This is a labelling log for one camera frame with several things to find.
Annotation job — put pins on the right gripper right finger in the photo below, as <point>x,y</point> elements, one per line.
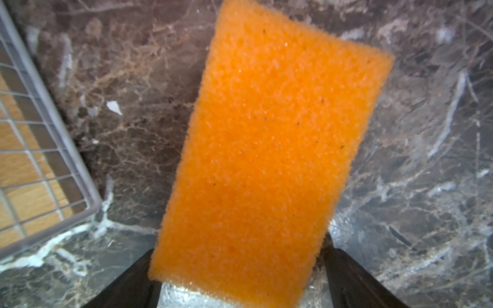
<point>350,284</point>

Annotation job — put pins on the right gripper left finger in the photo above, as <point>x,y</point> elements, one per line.
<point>132,288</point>

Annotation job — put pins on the orange sponge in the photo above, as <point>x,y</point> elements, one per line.
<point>281,112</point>

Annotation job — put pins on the white wire three-tier shelf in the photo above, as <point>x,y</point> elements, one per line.
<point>45,186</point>

